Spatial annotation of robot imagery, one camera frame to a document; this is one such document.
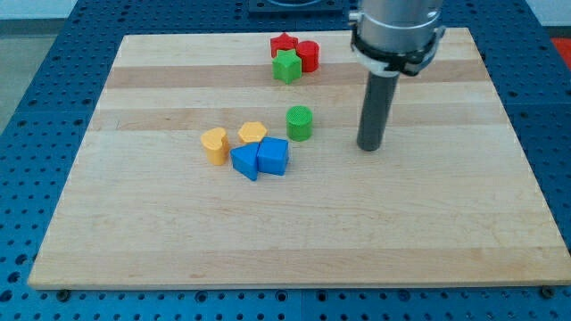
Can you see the green star block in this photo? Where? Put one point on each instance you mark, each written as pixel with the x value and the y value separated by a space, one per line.
pixel 287 66

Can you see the blue pentagon block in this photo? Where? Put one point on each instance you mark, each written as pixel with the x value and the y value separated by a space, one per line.
pixel 273 156

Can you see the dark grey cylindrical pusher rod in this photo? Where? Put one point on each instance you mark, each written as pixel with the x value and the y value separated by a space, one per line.
pixel 375 111

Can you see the light wooden board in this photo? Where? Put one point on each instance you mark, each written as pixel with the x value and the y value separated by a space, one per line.
pixel 448 200

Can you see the red star block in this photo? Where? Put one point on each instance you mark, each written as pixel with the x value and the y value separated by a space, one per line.
pixel 282 42

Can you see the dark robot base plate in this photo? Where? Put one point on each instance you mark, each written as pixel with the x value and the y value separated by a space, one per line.
pixel 268 6

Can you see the blue triangle block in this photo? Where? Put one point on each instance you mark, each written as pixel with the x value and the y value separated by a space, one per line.
pixel 244 160

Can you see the yellow hexagon block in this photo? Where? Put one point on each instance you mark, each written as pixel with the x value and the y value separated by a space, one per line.
pixel 252 132

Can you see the yellow heart block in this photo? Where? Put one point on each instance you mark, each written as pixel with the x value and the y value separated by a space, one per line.
pixel 216 146

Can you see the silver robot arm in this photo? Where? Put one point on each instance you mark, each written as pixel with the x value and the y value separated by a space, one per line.
pixel 391 38

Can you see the green cylinder block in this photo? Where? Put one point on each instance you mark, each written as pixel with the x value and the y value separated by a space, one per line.
pixel 299 123

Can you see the red cylinder block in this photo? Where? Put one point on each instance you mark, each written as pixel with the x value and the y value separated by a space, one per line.
pixel 308 52

